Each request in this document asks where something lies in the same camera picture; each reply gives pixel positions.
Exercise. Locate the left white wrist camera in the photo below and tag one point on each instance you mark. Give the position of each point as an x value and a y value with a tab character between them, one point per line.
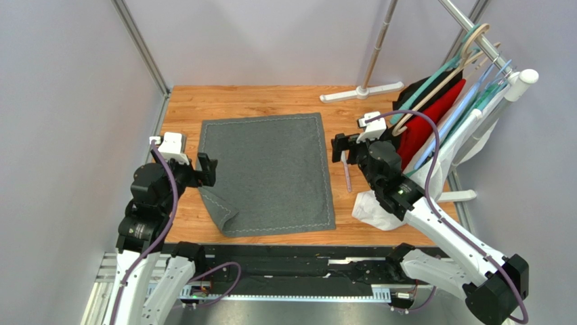
169	146

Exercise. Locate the grey felt napkin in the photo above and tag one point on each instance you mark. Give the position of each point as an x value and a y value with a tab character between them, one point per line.
272	176

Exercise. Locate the knife with pink handle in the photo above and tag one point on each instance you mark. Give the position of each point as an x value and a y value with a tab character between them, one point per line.
346	172

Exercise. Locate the white garment with green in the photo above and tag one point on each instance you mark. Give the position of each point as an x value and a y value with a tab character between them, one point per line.
394	192

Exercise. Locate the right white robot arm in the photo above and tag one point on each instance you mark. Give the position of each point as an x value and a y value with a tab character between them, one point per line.
491	284

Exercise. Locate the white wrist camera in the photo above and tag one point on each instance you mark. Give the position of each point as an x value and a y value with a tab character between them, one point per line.
169	146
372	127

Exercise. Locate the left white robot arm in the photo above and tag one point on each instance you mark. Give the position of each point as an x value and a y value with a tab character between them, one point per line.
157	186

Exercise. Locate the teal hanger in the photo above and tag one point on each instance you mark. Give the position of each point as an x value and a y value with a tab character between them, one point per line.
432	83

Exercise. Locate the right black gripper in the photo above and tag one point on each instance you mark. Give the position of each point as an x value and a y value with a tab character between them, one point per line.
350	150

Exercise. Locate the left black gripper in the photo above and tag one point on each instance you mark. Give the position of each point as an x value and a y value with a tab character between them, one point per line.
207	177

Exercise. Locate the wooden hanger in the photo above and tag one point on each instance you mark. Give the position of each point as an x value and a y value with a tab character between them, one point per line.
444	85

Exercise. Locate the light blue hanger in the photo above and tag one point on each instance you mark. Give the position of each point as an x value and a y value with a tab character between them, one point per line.
477	97

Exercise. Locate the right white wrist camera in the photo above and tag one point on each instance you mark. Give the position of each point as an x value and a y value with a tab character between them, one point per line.
372	127

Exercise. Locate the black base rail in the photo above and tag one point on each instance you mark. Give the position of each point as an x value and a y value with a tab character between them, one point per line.
274	271

